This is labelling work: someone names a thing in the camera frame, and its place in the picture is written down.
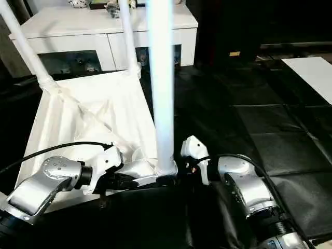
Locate white plastic table top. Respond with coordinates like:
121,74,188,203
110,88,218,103
15,69,180,206

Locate white plastic table leg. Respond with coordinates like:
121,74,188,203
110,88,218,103
0,0,57,92
118,0,143,79
145,0,177,176

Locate black work mat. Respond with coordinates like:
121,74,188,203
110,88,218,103
0,58,332,249

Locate white flat board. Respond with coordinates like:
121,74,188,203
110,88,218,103
281,57,332,106

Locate grey curtain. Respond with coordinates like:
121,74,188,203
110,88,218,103
0,15,35,79

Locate white cabinet with glass doors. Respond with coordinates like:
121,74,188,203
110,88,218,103
8,5,200,76

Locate black tangled bundle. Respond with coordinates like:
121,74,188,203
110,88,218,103
105,1,123,19

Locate floral patterned pot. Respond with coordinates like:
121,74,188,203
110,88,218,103
68,0,88,9

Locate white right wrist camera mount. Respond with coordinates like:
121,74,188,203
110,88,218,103
180,134,211,186

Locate black left wrist camera cable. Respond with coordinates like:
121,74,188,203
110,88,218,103
0,141,115,177

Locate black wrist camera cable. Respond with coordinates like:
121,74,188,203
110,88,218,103
199,154,316,249
0,141,115,177

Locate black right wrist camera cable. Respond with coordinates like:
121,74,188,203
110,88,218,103
199,154,316,249

